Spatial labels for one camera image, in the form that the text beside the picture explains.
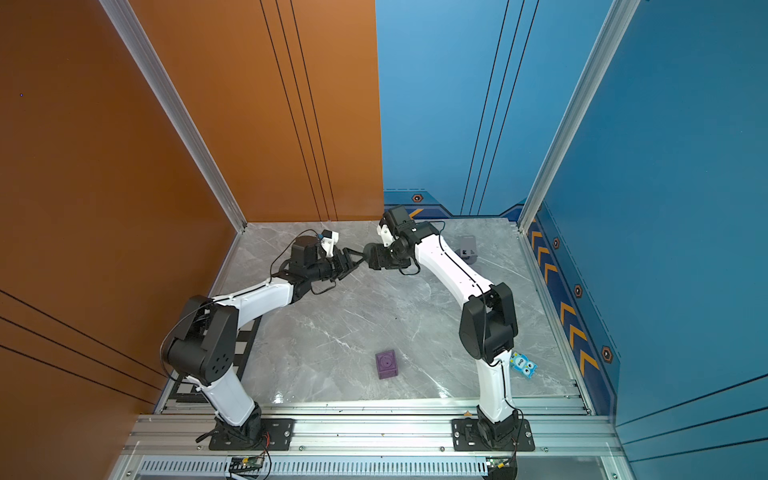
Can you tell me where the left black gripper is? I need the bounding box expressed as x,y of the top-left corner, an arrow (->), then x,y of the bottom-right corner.
306,248 -> 367,285

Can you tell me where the purple-grey phone stand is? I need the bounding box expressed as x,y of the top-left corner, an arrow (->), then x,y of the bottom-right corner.
455,235 -> 478,265

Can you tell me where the dark grey round phone stand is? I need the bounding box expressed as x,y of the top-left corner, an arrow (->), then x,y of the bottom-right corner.
363,243 -> 376,258

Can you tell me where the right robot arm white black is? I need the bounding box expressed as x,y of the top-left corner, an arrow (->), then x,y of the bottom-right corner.
364,206 -> 524,450

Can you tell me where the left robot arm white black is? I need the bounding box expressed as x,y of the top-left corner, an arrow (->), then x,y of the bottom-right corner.
160,229 -> 366,448

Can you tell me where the purple square box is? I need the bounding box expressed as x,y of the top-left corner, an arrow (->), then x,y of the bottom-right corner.
375,350 -> 399,380

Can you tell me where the blue cartoon sticker card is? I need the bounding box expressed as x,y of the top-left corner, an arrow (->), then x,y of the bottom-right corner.
510,352 -> 537,379

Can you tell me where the black white checkerboard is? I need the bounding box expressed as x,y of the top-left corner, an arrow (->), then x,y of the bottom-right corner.
168,317 -> 262,404

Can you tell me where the green circuit board left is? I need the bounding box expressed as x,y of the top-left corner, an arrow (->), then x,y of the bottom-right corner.
227,456 -> 265,479

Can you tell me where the circuit board right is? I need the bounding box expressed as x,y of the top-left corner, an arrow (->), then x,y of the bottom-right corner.
486,458 -> 518,480

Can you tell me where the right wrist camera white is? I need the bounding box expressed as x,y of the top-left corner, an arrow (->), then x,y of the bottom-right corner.
377,220 -> 394,247

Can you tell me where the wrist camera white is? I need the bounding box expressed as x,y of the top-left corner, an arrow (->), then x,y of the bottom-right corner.
319,229 -> 340,258
377,220 -> 394,247

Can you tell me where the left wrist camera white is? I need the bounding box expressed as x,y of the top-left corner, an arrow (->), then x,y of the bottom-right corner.
319,229 -> 340,258

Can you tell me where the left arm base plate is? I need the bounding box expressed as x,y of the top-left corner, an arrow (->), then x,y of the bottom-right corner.
206,418 -> 295,452

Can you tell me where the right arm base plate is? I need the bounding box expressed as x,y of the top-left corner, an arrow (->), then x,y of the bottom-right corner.
451,417 -> 536,453

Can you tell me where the aluminium front rail frame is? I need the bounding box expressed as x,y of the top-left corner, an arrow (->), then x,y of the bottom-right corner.
112,396 -> 632,479

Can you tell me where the left aluminium corner post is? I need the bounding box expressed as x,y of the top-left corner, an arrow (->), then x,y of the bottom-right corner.
98,0 -> 248,232

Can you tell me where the aluminium corner post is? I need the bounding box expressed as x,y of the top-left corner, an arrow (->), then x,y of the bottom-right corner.
517,0 -> 642,234
98,0 -> 248,232

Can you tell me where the right aluminium corner post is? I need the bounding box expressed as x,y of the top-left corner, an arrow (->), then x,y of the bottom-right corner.
517,0 -> 642,234

